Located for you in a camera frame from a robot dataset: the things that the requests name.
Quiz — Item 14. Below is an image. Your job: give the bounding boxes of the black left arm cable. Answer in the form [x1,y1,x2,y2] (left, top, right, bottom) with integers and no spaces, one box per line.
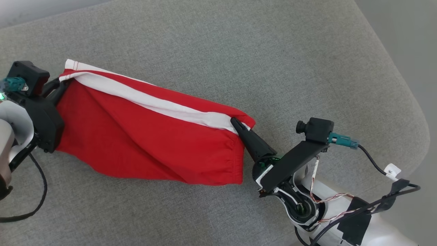
[0,152,47,223]

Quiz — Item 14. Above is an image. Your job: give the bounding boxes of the teal cable connector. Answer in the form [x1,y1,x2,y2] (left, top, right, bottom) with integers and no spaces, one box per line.
[328,133,360,149]
[0,77,28,93]

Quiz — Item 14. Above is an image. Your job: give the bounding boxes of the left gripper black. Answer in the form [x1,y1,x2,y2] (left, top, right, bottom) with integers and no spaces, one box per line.
[14,79,73,153]

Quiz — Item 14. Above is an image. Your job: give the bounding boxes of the red shorts white stripe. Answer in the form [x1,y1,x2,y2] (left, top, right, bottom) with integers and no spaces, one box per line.
[55,59,256,187]

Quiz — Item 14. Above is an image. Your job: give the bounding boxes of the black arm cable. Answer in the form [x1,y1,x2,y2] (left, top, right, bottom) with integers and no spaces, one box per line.
[0,152,47,223]
[309,144,421,246]

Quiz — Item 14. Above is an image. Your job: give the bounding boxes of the red white twisted wire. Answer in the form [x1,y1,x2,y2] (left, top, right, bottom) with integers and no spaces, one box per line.
[309,155,373,223]

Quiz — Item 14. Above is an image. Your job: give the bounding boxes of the white cable label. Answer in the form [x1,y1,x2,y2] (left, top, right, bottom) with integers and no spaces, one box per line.
[384,163,402,181]

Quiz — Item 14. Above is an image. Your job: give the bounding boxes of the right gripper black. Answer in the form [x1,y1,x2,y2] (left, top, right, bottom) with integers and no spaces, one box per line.
[230,117,330,198]

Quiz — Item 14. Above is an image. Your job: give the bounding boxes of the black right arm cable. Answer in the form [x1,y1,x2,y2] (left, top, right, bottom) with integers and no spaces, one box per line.
[309,144,421,246]

